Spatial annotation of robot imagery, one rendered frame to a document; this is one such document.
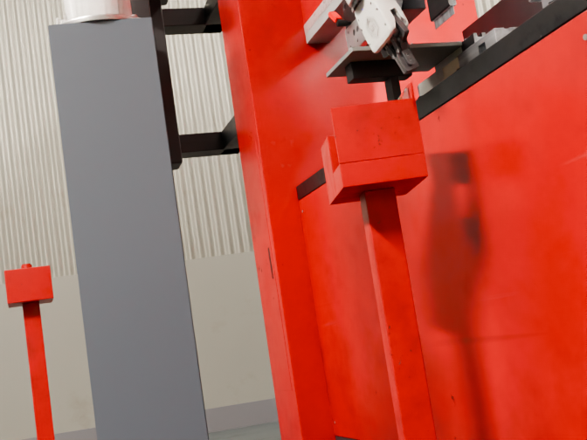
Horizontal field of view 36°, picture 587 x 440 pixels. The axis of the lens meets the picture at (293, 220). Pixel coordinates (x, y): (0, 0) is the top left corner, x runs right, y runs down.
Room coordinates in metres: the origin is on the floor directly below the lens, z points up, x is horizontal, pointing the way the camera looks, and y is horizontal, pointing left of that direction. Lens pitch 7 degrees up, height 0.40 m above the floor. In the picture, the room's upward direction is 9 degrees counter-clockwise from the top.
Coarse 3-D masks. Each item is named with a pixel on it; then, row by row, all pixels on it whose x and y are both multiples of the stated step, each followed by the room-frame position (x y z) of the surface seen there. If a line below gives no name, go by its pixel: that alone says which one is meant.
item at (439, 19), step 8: (432, 0) 2.07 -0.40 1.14; (440, 0) 2.03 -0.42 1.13; (448, 0) 2.00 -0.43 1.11; (432, 8) 2.07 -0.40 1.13; (440, 8) 2.04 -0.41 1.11; (448, 8) 2.02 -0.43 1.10; (432, 16) 2.08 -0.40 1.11; (440, 16) 2.06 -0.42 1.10; (448, 16) 2.03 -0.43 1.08; (440, 24) 2.07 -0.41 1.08
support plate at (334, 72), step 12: (360, 48) 1.89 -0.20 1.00; (420, 48) 1.93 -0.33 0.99; (432, 48) 1.95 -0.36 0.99; (444, 48) 1.96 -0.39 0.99; (456, 48) 1.98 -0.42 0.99; (348, 60) 1.94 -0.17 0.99; (360, 60) 1.96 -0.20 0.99; (420, 60) 2.03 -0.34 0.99; (432, 60) 2.04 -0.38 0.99; (336, 72) 2.02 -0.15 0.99
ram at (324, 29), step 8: (304, 0) 2.81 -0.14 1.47; (312, 0) 2.74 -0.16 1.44; (320, 0) 2.68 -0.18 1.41; (336, 0) 2.55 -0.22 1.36; (304, 8) 2.82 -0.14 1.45; (312, 8) 2.75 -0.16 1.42; (328, 8) 2.62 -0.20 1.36; (336, 8) 2.56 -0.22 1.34; (304, 16) 2.83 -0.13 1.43; (320, 24) 2.71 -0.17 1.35; (328, 24) 2.70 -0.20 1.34; (312, 32) 2.78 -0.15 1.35; (320, 32) 2.76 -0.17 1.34; (328, 32) 2.77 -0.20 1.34; (336, 32) 2.78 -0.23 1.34; (312, 40) 2.82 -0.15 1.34; (320, 40) 2.83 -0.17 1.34; (328, 40) 2.85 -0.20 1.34
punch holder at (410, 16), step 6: (396, 0) 2.18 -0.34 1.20; (402, 0) 2.19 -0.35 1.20; (408, 0) 2.19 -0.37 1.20; (414, 0) 2.20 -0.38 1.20; (420, 0) 2.20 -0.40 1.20; (402, 6) 2.19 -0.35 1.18; (408, 6) 2.19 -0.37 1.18; (414, 6) 2.20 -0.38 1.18; (420, 6) 2.20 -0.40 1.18; (408, 12) 2.22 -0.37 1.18; (414, 12) 2.23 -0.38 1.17; (420, 12) 2.24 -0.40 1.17; (408, 18) 2.27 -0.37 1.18; (414, 18) 2.28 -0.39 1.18
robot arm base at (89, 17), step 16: (64, 0) 1.58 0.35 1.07; (80, 0) 1.55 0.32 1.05; (96, 0) 1.55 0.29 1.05; (112, 0) 1.56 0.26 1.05; (128, 0) 1.60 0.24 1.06; (64, 16) 1.58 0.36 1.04; (80, 16) 1.55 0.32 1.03; (96, 16) 1.51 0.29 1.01; (112, 16) 1.52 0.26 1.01; (128, 16) 1.54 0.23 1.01
